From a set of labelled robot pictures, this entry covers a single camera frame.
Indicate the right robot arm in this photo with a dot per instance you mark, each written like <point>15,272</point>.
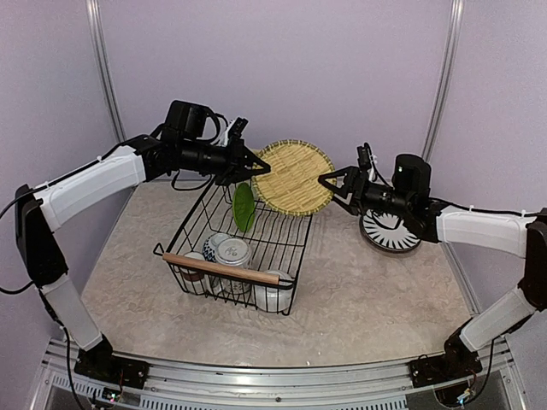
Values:
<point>502,254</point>

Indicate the brown white small cup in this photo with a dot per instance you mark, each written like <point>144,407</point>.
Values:
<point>194,281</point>

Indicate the aluminium corner post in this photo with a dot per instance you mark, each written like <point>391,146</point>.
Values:
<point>101,56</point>
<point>449,57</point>

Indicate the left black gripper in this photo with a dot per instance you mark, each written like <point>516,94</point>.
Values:
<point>235,166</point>

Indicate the woven bamboo tray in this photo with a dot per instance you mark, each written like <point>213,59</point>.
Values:
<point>292,187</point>

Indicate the aluminium front rail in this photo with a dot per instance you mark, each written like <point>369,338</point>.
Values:
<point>172,384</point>

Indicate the blue white patterned bowl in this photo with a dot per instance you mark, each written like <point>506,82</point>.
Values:
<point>211,244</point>

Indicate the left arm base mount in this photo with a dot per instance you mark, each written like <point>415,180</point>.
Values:
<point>101,364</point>

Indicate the green plate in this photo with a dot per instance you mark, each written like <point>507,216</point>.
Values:
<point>243,207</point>

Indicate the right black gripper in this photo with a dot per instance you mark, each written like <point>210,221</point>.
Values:
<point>353,176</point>

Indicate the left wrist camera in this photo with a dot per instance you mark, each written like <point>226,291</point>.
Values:
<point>233,131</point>

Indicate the black wire dish rack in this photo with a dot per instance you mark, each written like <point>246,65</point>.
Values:
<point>278,242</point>

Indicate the white ceramic bowl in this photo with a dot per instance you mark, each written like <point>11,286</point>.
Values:
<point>271,299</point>

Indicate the white calligraphy cup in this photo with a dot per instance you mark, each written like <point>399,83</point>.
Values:
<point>234,252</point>

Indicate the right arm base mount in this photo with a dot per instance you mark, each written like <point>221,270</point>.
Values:
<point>457,361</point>

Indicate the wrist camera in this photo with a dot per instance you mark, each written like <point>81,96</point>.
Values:
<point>233,131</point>
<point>367,161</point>

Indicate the right aluminium corner post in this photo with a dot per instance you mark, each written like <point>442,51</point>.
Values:
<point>449,57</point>

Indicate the white blue-striped plate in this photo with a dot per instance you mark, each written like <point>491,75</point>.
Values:
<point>388,233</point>

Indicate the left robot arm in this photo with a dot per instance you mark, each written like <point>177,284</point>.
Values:
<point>192,138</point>

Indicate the left aluminium corner post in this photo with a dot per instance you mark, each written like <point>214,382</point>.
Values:
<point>101,56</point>

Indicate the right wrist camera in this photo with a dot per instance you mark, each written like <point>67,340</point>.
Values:
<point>367,161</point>

